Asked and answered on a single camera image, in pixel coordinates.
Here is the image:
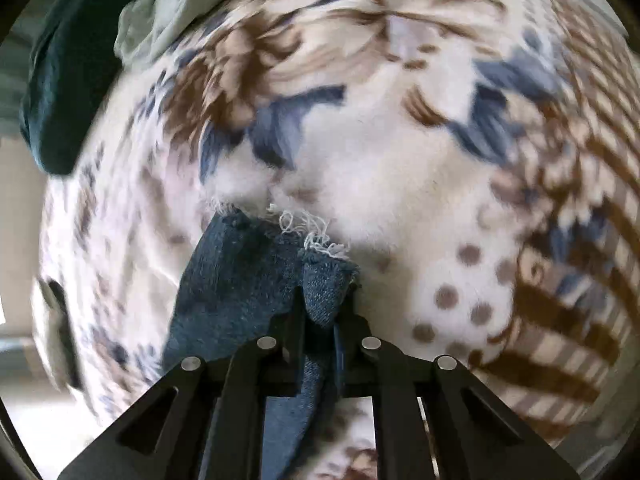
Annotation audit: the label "blue jeans pants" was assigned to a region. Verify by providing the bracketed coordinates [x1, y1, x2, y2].
[162, 200, 362, 480]

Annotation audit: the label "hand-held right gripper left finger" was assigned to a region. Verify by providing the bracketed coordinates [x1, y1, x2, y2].
[57, 286, 307, 480]

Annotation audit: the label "floral printed blanket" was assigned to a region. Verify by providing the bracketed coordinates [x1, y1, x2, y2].
[30, 0, 637, 480]

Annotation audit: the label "dark teal duvet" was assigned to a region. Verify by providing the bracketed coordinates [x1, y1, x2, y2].
[19, 0, 167, 177]

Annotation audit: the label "light green garment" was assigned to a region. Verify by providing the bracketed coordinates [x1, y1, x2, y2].
[114, 0, 252, 69]

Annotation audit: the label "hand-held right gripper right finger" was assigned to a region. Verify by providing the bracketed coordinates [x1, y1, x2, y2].
[334, 305, 584, 480]

